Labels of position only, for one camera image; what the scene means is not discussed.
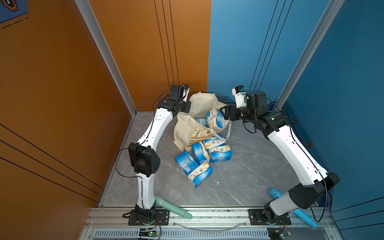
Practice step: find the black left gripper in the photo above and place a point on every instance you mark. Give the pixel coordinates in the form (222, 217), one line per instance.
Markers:
(187, 108)

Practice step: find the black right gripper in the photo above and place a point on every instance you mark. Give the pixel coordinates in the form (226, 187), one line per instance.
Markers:
(228, 109)

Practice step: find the cream floral canvas bag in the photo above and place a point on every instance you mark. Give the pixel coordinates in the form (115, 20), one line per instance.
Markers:
(188, 131)

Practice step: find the floral tissue pack front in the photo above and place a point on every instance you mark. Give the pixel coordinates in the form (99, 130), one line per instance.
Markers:
(214, 120)

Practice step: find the floral tissue pack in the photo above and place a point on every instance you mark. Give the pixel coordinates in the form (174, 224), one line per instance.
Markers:
(200, 174)
(214, 120)

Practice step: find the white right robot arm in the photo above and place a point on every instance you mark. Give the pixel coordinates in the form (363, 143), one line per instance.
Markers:
(315, 181)

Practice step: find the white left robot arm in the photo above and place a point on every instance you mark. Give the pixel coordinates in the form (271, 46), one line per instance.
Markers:
(143, 156)

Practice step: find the upright blue tissue pack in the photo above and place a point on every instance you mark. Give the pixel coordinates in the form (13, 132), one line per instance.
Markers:
(200, 153)

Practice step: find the blue tissue pack left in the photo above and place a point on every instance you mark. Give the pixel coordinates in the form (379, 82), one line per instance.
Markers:
(186, 162)

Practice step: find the blue tissue pack centre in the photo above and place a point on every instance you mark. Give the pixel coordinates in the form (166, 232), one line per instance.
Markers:
(220, 153)

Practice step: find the blue handheld cylinder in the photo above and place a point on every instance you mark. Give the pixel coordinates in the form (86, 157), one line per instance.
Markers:
(276, 194)

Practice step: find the green handheld cylinder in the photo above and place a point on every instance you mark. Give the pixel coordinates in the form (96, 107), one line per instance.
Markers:
(160, 202)

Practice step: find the right circuit board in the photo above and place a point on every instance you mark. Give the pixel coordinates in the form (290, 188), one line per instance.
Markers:
(279, 234)

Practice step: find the circuit board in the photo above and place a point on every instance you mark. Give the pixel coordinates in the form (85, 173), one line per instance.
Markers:
(149, 234)
(279, 234)

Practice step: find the left circuit board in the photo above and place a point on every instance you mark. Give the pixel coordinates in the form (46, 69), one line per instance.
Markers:
(149, 234)

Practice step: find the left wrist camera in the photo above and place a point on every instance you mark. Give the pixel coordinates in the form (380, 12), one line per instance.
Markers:
(186, 91)

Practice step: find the aluminium corner post left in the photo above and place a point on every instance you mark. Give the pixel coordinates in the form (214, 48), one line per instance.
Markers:
(101, 42)

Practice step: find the aluminium corner post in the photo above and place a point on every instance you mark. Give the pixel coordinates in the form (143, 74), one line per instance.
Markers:
(101, 42)
(318, 34)

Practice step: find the aluminium corner post right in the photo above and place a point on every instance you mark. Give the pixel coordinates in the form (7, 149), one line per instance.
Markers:
(318, 34)

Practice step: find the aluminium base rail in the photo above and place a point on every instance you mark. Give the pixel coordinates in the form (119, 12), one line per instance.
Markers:
(208, 223)

